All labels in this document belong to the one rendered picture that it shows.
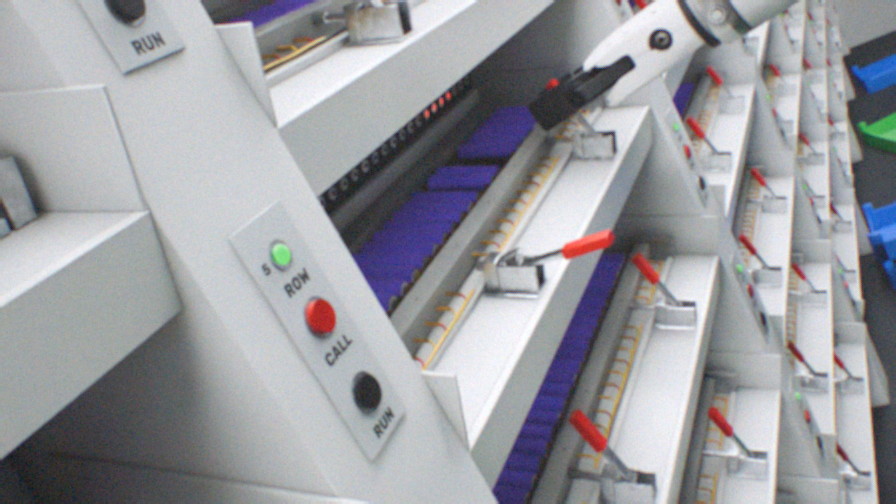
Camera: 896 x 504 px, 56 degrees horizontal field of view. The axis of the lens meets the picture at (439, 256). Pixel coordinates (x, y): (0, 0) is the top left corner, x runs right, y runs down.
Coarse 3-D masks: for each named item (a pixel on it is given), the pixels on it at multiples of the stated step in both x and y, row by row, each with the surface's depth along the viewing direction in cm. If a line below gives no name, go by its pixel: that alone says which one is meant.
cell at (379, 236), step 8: (376, 232) 70; (384, 232) 70; (392, 232) 69; (400, 232) 69; (408, 232) 69; (416, 232) 68; (424, 232) 68; (432, 232) 68; (440, 232) 68; (376, 240) 69; (384, 240) 69; (392, 240) 69; (400, 240) 69; (408, 240) 68; (416, 240) 68; (424, 240) 68; (432, 240) 67; (440, 240) 67
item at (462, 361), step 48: (528, 96) 99; (432, 144) 87; (624, 144) 85; (576, 192) 76; (624, 192) 83; (528, 240) 68; (576, 288) 66; (432, 336) 57; (480, 336) 56; (528, 336) 55; (432, 384) 44; (480, 384) 51; (528, 384) 55; (480, 432) 47
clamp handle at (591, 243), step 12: (576, 240) 58; (588, 240) 57; (600, 240) 56; (612, 240) 57; (516, 252) 60; (552, 252) 59; (564, 252) 58; (576, 252) 57; (588, 252) 57; (516, 264) 60; (528, 264) 59; (540, 264) 59
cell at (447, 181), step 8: (432, 176) 80; (440, 176) 79; (448, 176) 79; (456, 176) 79; (464, 176) 78; (472, 176) 78; (480, 176) 78; (488, 176) 77; (432, 184) 79; (440, 184) 79; (448, 184) 79; (456, 184) 78; (464, 184) 78; (472, 184) 78; (480, 184) 78
